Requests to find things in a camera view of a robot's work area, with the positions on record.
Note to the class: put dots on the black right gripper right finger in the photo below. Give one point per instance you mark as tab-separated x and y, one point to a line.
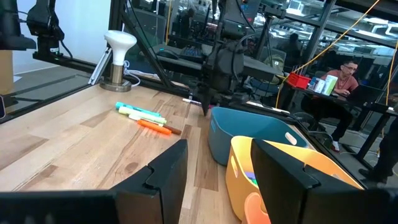
276	186

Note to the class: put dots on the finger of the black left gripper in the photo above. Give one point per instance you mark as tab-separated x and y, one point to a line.
206	99

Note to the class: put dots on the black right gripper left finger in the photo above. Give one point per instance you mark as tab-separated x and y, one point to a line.
168	180

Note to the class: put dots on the thick purple highlighter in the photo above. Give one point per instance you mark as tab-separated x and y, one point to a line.
249	175

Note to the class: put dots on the turquoise highlighter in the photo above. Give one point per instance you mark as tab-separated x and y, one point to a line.
136	109

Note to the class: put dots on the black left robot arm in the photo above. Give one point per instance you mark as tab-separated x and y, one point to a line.
228	18

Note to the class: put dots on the yellow plastic bin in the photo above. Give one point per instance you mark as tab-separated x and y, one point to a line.
237	186

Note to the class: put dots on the brown cap white marker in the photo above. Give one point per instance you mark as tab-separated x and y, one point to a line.
174	130

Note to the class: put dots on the dark teal plastic bin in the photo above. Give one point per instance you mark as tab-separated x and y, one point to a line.
224	140

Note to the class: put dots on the orange highlighter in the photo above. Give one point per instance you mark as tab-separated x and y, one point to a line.
154	127

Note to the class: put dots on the yellow-green highlighter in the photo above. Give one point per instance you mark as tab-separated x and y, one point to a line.
143	115

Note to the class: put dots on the person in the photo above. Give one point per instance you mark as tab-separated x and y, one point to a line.
342	82
385	155
292	43

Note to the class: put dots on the red storage box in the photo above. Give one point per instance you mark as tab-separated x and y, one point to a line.
298	81

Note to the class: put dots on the white blue container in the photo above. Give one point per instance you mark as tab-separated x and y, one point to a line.
317	84

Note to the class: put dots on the white bulb metal lamp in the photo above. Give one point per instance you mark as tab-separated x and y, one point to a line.
119	43

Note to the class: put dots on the white green container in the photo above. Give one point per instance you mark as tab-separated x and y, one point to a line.
330	84

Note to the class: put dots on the silver aluminium extrusion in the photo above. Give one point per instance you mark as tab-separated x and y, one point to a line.
99	67

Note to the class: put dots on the black laptop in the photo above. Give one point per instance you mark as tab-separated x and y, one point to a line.
367	93

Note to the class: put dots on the black office desk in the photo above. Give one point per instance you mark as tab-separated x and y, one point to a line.
382	109

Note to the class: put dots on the brown cardboard box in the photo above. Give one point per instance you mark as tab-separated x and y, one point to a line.
6	71

